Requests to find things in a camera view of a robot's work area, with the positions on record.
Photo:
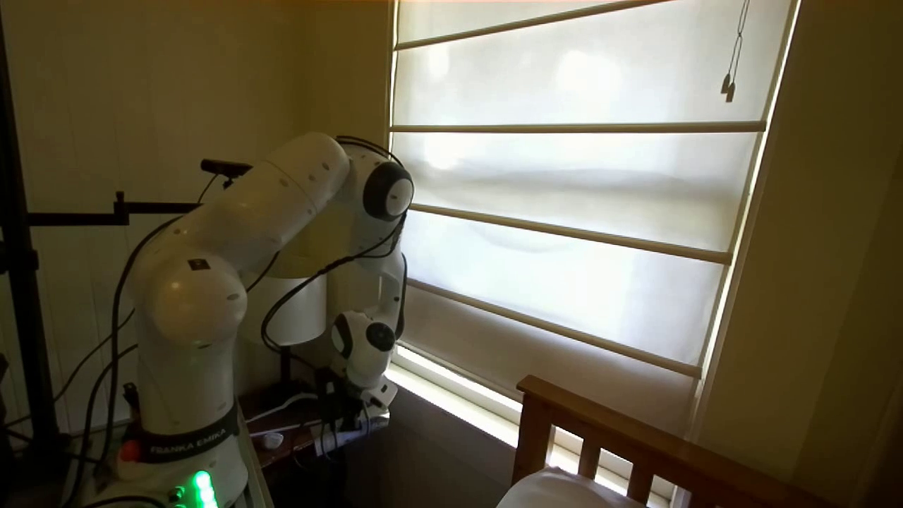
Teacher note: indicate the white window frame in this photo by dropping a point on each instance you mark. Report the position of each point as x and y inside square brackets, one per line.
[742, 283]

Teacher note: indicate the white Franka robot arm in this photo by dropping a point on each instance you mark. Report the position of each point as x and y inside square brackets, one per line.
[244, 227]

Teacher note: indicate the black camera stand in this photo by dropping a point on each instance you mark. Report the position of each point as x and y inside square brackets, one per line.
[22, 283]

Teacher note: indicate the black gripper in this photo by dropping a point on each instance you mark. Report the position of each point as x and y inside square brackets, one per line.
[344, 405]

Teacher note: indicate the white pillow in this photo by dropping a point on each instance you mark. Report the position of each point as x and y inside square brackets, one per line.
[564, 492]

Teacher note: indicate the white roman window blind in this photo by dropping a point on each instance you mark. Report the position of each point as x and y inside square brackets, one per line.
[583, 187]

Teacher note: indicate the dark wooden nightstand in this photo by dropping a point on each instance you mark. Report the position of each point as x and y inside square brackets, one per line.
[292, 460]

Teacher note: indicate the white fairy tales book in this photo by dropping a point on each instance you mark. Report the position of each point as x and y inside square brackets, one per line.
[353, 438]

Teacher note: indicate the small black camera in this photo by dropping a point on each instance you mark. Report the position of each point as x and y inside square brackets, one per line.
[226, 168]

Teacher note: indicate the brown wooden bunk bed frame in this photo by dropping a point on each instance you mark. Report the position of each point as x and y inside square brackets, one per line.
[638, 445]

